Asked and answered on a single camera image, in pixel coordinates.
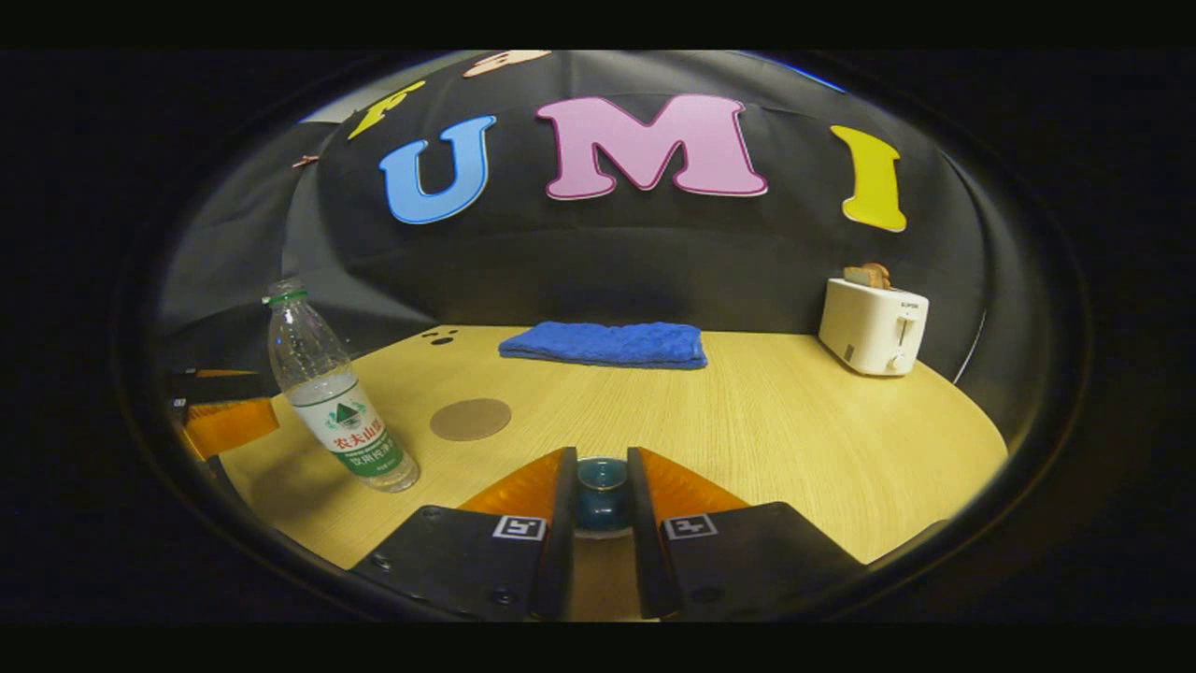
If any clear plastic water bottle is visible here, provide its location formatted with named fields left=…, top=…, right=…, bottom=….
left=263, top=278, right=422, bottom=494

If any black backdrop cloth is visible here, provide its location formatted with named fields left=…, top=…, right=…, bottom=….
left=159, top=51, right=1038, bottom=422

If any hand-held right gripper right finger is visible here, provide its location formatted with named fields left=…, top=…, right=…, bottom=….
left=626, top=446, right=866, bottom=621

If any blue teacup lid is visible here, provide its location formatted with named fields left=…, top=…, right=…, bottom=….
left=574, top=455, right=635, bottom=541

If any round brown coaster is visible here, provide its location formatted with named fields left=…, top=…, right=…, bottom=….
left=429, top=397, right=513, bottom=443

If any toaster power cable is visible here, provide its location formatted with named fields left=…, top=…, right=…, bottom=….
left=951, top=307, right=989, bottom=386

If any white toaster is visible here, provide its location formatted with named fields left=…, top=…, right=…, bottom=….
left=818, top=276, right=932, bottom=378

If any blue folded towel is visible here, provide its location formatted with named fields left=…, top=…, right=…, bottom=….
left=498, top=321, right=709, bottom=371

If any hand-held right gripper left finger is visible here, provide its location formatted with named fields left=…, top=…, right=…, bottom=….
left=350, top=446, right=579, bottom=623

